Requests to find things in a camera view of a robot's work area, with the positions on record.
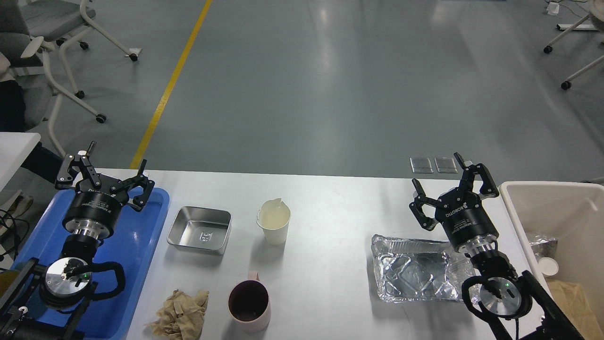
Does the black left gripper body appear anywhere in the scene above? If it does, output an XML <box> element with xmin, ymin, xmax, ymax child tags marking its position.
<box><xmin>62</xmin><ymin>178</ymin><xmax>132</xmax><ymax>238</ymax></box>

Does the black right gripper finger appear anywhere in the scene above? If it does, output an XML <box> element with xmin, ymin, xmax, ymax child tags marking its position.
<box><xmin>453</xmin><ymin>153</ymin><xmax>500</xmax><ymax>198</ymax></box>
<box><xmin>409</xmin><ymin>178</ymin><xmax>444</xmax><ymax>231</ymax></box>

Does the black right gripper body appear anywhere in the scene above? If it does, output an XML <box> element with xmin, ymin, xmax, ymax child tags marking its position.
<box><xmin>438</xmin><ymin>188</ymin><xmax>500</xmax><ymax>253</ymax></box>

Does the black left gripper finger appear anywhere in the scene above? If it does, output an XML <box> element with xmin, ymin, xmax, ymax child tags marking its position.
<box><xmin>55</xmin><ymin>141</ymin><xmax>101</xmax><ymax>191</ymax></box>
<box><xmin>110</xmin><ymin>159</ymin><xmax>155</xmax><ymax>212</ymax></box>

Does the stainless steel rectangular tray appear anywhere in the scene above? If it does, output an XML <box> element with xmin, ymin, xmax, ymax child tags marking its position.
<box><xmin>168</xmin><ymin>206</ymin><xmax>232</xmax><ymax>255</ymax></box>

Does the pink ribbed mug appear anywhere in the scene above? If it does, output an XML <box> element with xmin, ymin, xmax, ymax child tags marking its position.
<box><xmin>228</xmin><ymin>271</ymin><xmax>272</xmax><ymax>333</ymax></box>

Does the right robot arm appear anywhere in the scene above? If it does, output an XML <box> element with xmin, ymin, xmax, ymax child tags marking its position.
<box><xmin>409</xmin><ymin>153</ymin><xmax>582</xmax><ymax>340</ymax></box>

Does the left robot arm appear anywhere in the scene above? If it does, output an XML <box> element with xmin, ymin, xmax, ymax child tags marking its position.
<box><xmin>1</xmin><ymin>142</ymin><xmax>155</xmax><ymax>340</ymax></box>

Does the right metal floor plate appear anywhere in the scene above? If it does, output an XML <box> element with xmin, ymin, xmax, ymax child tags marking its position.
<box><xmin>434</xmin><ymin>157</ymin><xmax>458</xmax><ymax>174</ymax></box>

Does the metal floor plate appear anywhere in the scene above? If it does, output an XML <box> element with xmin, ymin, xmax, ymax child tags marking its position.
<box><xmin>434</xmin><ymin>157</ymin><xmax>458</xmax><ymax>174</ymax></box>
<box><xmin>410</xmin><ymin>157</ymin><xmax>434</xmax><ymax>174</ymax></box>

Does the aluminium foil container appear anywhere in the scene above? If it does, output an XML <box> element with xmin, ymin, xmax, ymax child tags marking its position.
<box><xmin>371</xmin><ymin>234</ymin><xmax>476</xmax><ymax>303</ymax></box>

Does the left metal floor plate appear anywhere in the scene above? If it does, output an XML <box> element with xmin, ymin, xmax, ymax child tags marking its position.
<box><xmin>410</xmin><ymin>157</ymin><xmax>434</xmax><ymax>174</ymax></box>

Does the small white side table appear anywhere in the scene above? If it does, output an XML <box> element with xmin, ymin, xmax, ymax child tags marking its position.
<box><xmin>0</xmin><ymin>132</ymin><xmax>41</xmax><ymax>189</ymax></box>

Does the blue plastic tray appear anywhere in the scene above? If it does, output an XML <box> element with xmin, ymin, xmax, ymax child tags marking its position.
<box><xmin>12</xmin><ymin>188</ymin><xmax>170</xmax><ymax>340</ymax></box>

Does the crumpled foil in bin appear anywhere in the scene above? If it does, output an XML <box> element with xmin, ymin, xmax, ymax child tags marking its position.
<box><xmin>526</xmin><ymin>232</ymin><xmax>559</xmax><ymax>261</ymax></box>

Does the beige plastic waste bin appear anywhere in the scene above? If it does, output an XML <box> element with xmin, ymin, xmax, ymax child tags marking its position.
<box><xmin>500</xmin><ymin>181</ymin><xmax>604</xmax><ymax>328</ymax></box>

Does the small white cup in bin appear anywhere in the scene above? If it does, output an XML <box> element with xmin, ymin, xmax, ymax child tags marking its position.
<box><xmin>537</xmin><ymin>256</ymin><xmax>559</xmax><ymax>277</ymax></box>

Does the brown paper bag in bin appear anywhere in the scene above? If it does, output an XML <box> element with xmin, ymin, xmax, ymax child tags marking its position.
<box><xmin>546</xmin><ymin>278</ymin><xmax>604</xmax><ymax>340</ymax></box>

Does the crumpled brown paper napkin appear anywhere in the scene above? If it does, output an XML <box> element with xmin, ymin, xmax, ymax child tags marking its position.
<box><xmin>146</xmin><ymin>289</ymin><xmax>210</xmax><ymax>340</ymax></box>

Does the white paper cup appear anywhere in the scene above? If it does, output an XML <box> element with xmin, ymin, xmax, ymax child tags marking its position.
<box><xmin>257</xmin><ymin>198</ymin><xmax>292</xmax><ymax>246</ymax></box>

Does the grey office chair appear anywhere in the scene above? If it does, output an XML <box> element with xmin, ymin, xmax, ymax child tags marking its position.
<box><xmin>0</xmin><ymin>0</ymin><xmax>139</xmax><ymax>99</ymax></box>

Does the white chair base right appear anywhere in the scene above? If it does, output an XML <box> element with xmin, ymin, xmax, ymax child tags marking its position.
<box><xmin>543</xmin><ymin>0</ymin><xmax>604</xmax><ymax>91</ymax></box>

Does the white chair frame left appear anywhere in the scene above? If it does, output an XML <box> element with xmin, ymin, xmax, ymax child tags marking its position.
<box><xmin>0</xmin><ymin>33</ymin><xmax>107</xmax><ymax>156</ymax></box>

